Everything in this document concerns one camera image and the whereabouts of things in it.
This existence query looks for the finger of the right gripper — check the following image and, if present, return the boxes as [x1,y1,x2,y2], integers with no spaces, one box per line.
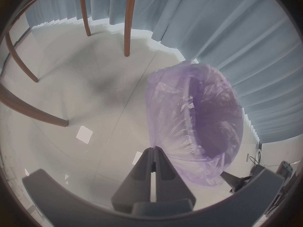
[223,172,241,189]

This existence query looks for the black cable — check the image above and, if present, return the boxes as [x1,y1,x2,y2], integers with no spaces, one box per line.
[248,155,261,168]

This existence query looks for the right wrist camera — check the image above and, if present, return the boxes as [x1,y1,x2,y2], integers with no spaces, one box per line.
[251,165,266,177]

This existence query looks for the purple plastic bag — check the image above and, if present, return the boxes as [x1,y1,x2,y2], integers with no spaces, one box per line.
[145,61,244,187]

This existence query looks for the white cushioned wooden chair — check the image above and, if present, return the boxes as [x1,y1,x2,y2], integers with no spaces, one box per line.
[0,0,139,127]

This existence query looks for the pale blue curtain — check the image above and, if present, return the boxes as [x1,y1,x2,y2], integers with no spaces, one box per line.
[25,0,303,144]

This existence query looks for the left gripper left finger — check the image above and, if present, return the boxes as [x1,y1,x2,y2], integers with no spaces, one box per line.
[111,148,153,214]

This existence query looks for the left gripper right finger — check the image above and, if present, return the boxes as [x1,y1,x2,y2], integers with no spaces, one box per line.
[154,146,197,210]

